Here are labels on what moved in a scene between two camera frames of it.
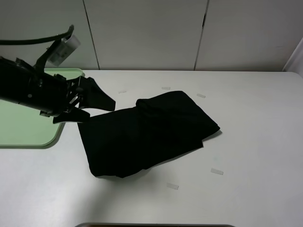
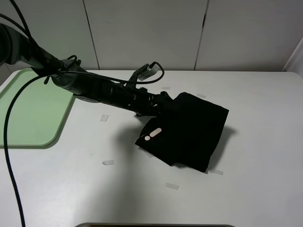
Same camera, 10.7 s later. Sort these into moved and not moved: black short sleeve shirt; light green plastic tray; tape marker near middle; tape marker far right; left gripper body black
Moved: left gripper body black; black short sleeve shirt
Not moved: tape marker far right; light green plastic tray; tape marker near middle
